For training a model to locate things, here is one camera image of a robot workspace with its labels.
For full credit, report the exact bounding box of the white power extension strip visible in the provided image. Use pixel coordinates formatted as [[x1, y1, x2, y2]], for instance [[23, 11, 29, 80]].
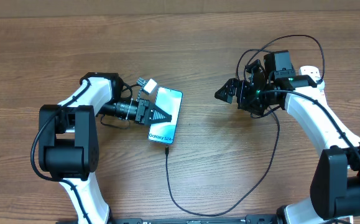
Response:
[[298, 65, 328, 103]]

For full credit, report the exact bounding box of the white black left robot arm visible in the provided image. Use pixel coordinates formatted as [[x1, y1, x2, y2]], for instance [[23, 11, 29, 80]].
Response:
[[30, 72, 172, 223]]

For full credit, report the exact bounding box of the white charger plug adapter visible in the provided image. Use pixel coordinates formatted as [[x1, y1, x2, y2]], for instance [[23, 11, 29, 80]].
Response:
[[298, 65, 325, 91]]

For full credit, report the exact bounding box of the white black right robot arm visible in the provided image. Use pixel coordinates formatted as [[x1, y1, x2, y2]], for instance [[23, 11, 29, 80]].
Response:
[[215, 50, 360, 223]]

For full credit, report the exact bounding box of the black USB charger cable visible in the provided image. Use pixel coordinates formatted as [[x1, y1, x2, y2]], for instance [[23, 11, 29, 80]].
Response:
[[164, 34, 326, 217]]

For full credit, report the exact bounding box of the blue Galaxy smartphone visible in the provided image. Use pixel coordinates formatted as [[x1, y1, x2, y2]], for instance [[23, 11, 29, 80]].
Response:
[[148, 87, 183, 144]]

